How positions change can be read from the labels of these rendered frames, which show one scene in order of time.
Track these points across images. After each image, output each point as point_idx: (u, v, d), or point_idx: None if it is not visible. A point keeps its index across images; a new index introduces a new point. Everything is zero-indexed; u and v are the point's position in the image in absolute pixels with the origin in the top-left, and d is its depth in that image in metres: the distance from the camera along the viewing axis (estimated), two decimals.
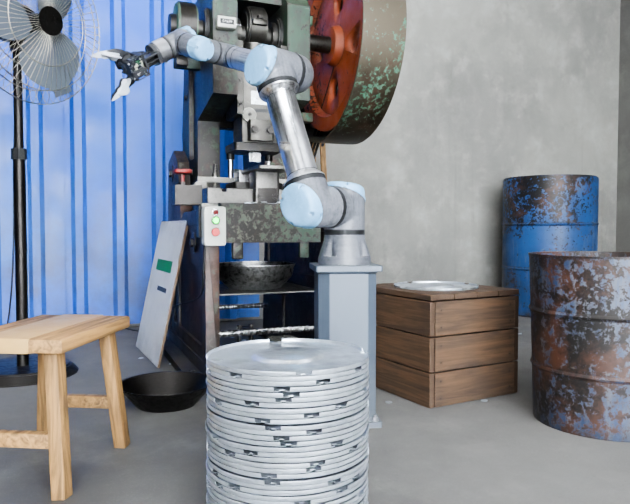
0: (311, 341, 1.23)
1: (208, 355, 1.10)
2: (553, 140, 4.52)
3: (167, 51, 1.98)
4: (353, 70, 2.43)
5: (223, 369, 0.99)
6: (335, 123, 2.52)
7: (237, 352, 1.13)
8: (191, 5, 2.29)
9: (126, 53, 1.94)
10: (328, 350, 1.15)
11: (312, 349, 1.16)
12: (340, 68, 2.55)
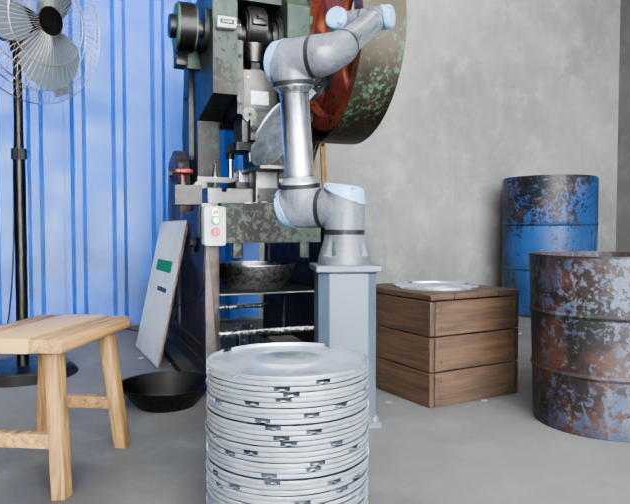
0: (277, 105, 2.09)
1: None
2: (553, 140, 4.52)
3: None
4: None
5: None
6: None
7: None
8: (191, 5, 2.29)
9: None
10: (268, 127, 2.13)
11: (274, 122, 2.14)
12: None
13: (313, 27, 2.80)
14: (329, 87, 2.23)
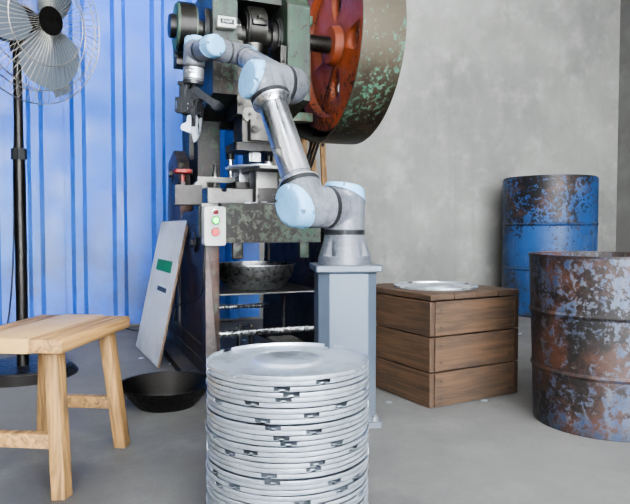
0: (254, 165, 2.21)
1: None
2: (553, 140, 4.52)
3: None
4: None
5: None
6: None
7: None
8: (191, 5, 2.29)
9: None
10: (244, 167, 2.28)
11: None
12: (346, 25, 2.49)
13: (310, 76, 2.85)
14: (214, 102, 2.10)
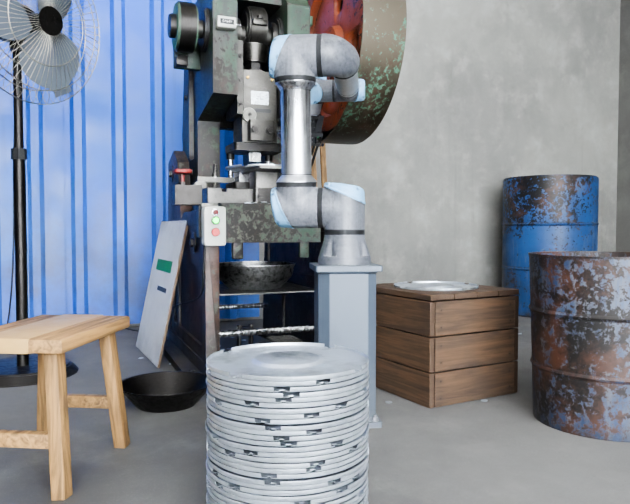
0: None
1: None
2: (553, 140, 4.52)
3: (320, 106, 2.23)
4: (320, 24, 2.74)
5: (225, 168, 2.33)
6: None
7: None
8: (191, 5, 2.29)
9: None
10: None
11: None
12: (331, 24, 2.63)
13: None
14: (280, 129, 2.24)
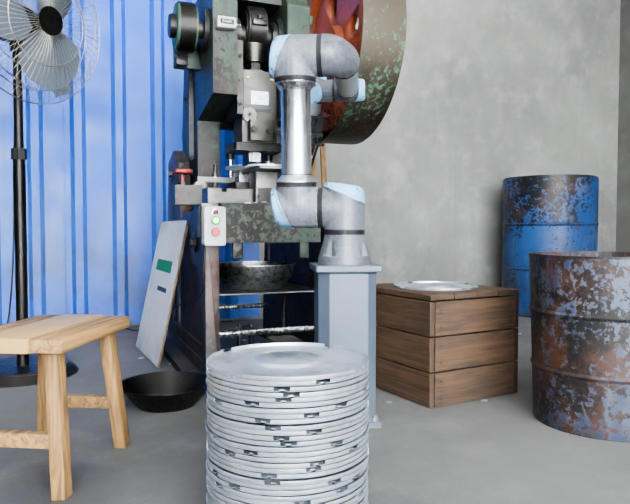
0: None
1: (235, 166, 2.24)
2: (553, 140, 4.52)
3: None
4: None
5: (266, 165, 2.21)
6: None
7: (237, 168, 2.30)
8: (191, 5, 2.29)
9: None
10: None
11: None
12: (344, 20, 2.51)
13: None
14: (280, 129, 2.24)
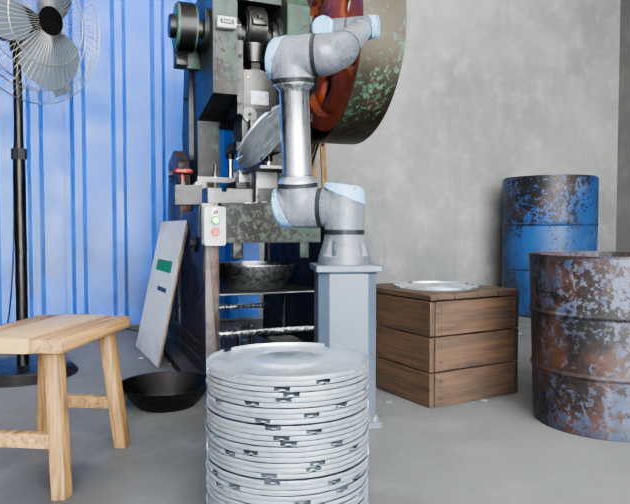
0: (239, 166, 2.26)
1: (261, 118, 2.12)
2: (553, 140, 4.52)
3: None
4: (345, 89, 2.51)
5: None
6: (321, 128, 2.66)
7: (256, 131, 2.16)
8: (191, 5, 2.29)
9: None
10: (255, 157, 2.31)
11: (253, 155, 2.28)
12: (335, 73, 2.59)
13: None
14: (314, 91, 2.25)
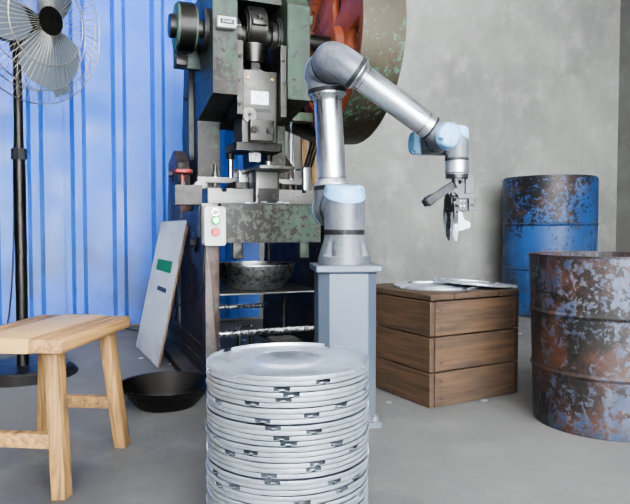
0: (452, 279, 2.28)
1: (445, 282, 2.07)
2: (553, 140, 4.52)
3: None
4: None
5: (480, 285, 2.00)
6: None
7: None
8: (191, 5, 2.29)
9: (455, 203, 1.91)
10: None
11: None
12: None
13: None
14: None
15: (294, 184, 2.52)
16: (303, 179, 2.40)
